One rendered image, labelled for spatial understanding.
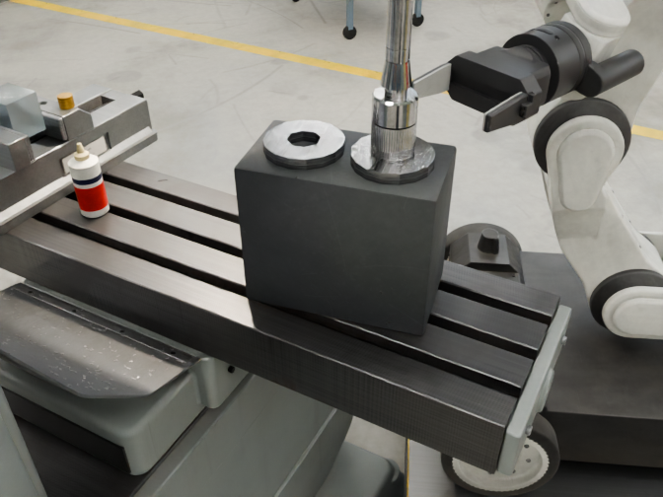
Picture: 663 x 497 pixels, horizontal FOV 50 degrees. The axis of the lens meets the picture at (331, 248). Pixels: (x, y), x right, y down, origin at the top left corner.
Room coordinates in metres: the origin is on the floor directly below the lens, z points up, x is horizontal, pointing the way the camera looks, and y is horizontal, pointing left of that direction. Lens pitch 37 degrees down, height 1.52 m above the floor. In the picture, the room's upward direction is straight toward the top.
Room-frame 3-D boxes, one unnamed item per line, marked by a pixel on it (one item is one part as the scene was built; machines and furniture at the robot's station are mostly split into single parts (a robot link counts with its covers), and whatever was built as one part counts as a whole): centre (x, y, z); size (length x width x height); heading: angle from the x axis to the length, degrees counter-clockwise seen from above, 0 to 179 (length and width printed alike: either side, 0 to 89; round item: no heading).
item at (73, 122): (0.98, 0.43, 1.04); 0.12 x 0.06 x 0.04; 59
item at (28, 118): (0.93, 0.46, 1.07); 0.06 x 0.05 x 0.06; 59
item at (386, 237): (0.68, -0.02, 1.05); 0.22 x 0.12 x 0.20; 72
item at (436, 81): (0.76, -0.11, 1.18); 0.06 x 0.02 x 0.03; 130
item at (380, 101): (0.66, -0.07, 1.21); 0.05 x 0.05 x 0.01
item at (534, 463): (0.77, -0.29, 0.50); 0.20 x 0.05 x 0.20; 84
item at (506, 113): (0.68, -0.19, 1.18); 0.06 x 0.02 x 0.03; 130
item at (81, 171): (0.85, 0.34, 1.01); 0.04 x 0.04 x 0.11
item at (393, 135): (0.66, -0.07, 1.18); 0.05 x 0.05 x 0.06
